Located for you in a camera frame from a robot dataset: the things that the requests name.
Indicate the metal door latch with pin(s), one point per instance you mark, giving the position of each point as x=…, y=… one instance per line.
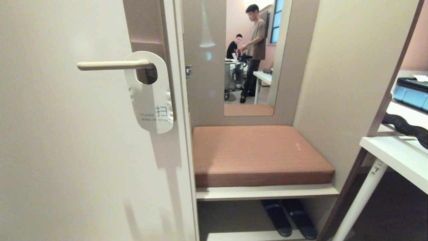
x=188, y=72

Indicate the white door hanger sign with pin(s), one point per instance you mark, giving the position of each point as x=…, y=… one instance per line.
x=150, y=107

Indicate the white door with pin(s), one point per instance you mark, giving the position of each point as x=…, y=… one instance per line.
x=67, y=150

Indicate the brown seat cushion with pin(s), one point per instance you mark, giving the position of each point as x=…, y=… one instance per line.
x=257, y=154

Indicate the white bench board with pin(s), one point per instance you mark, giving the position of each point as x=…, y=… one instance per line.
x=267, y=192

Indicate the black slipper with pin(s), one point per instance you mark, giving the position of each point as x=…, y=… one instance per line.
x=277, y=217
x=302, y=221

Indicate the white bottom shelf board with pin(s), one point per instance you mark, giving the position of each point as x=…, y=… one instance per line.
x=254, y=236

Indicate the white table leg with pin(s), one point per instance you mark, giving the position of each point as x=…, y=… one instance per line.
x=361, y=201

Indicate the white table top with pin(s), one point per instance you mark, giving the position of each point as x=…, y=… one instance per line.
x=398, y=157

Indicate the black wavy bar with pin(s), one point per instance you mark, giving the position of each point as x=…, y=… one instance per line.
x=404, y=127

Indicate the blue case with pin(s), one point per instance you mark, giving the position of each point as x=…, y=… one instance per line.
x=409, y=96

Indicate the white paper sheet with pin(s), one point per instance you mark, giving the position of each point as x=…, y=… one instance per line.
x=421, y=78

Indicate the wall mirror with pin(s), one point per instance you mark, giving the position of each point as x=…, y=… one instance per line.
x=249, y=50

